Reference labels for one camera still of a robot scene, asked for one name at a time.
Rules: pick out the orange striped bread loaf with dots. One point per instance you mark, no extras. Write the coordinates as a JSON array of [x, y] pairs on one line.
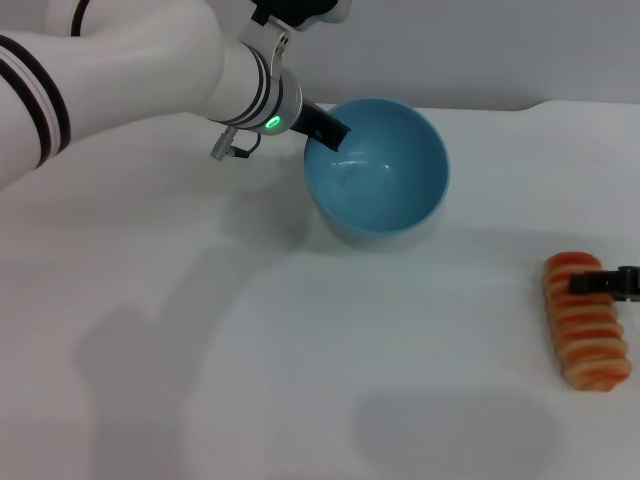
[[590, 340]]

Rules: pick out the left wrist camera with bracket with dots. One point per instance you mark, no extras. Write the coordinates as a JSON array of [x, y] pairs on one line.
[[295, 12]]

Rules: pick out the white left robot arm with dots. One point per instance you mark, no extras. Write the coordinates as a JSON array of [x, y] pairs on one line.
[[125, 80]]

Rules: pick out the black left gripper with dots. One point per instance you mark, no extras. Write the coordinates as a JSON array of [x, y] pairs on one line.
[[311, 120]]

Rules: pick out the blue bowl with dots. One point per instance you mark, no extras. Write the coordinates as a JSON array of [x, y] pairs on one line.
[[385, 185]]

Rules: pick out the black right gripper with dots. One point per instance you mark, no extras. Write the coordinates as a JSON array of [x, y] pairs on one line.
[[631, 282]]

